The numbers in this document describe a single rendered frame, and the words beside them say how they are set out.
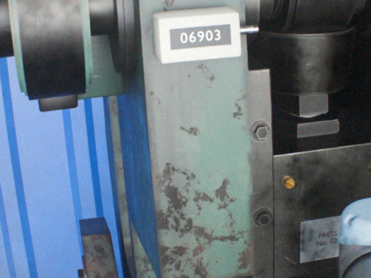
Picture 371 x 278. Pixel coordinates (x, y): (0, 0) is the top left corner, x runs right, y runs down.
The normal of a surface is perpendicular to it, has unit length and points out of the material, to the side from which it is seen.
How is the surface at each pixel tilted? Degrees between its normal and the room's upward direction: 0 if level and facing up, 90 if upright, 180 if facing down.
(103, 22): 118
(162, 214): 90
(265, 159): 90
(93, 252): 31
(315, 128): 90
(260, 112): 90
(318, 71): 100
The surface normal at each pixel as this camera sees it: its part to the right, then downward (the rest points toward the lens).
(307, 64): -0.09, 0.48
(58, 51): 0.20, 0.59
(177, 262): 0.18, 0.31
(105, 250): 0.04, -0.65
